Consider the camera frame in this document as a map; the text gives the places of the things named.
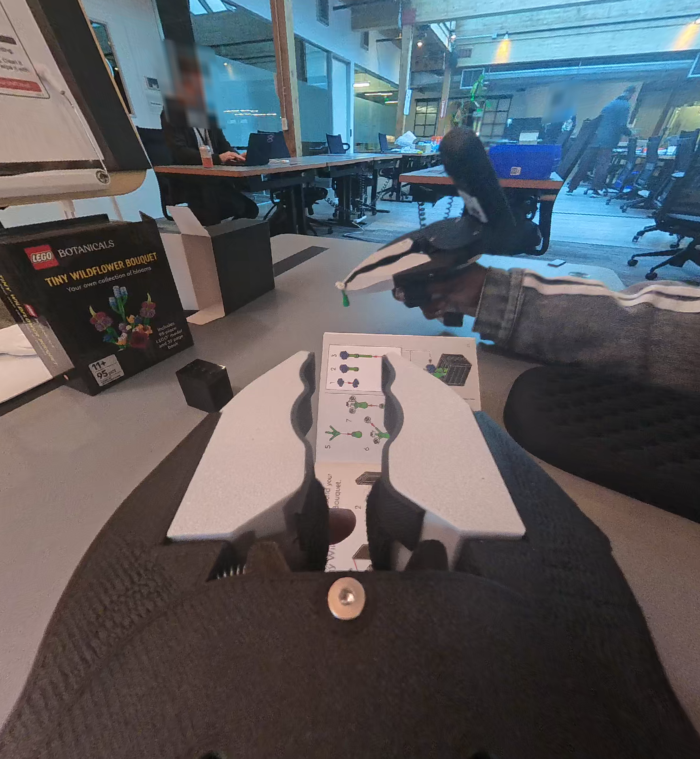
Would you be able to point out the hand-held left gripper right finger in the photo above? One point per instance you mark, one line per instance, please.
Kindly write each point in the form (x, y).
(451, 462)

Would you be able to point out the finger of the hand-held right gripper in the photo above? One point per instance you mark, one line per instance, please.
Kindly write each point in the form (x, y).
(385, 250)
(385, 274)

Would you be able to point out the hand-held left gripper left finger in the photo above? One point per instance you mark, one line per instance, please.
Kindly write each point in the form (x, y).
(249, 456)

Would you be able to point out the green white lego stem piece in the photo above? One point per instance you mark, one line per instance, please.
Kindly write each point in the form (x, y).
(346, 300)

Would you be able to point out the small black lego cube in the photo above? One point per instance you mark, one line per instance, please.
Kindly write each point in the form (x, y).
(204, 385)

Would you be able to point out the lego instruction booklet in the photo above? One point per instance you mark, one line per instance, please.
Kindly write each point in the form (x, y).
(356, 409)

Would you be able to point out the black lego set box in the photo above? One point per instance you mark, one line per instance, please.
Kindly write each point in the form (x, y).
(112, 296)

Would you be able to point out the person's right hand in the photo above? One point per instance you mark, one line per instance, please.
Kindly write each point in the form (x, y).
(454, 290)

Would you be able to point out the wood edged desk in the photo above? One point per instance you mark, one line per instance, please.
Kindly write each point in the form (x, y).
(480, 178)

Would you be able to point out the small blue plastic bin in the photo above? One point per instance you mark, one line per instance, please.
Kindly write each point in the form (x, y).
(525, 160)

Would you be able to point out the open black cardboard box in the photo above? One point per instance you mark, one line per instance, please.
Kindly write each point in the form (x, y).
(243, 261)

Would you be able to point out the dark laptop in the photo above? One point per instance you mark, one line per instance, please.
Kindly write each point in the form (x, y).
(267, 148)

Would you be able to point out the black office chair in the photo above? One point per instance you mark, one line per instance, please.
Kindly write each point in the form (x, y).
(694, 190)

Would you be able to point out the document stand with sheet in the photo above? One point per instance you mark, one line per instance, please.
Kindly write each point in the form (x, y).
(24, 118)

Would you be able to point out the wooden post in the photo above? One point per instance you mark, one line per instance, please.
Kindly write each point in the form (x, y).
(288, 77)

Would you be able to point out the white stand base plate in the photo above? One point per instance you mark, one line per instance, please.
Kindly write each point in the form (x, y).
(0, 379)

